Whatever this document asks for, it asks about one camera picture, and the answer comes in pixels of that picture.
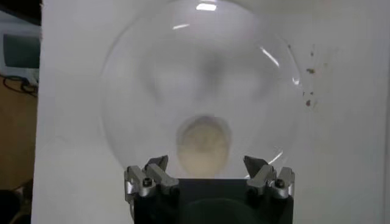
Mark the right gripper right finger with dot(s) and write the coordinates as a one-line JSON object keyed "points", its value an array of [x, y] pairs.
{"points": [[262, 178]]}

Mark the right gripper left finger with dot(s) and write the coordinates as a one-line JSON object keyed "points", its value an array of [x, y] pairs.
{"points": [[158, 176]]}

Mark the white steamed baozi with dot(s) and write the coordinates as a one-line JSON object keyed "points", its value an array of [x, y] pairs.
{"points": [[202, 146]]}

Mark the grey robot base unit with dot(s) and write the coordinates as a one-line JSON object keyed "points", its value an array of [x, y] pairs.
{"points": [[21, 51]]}

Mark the white round plate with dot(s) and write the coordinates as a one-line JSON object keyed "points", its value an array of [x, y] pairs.
{"points": [[152, 91]]}

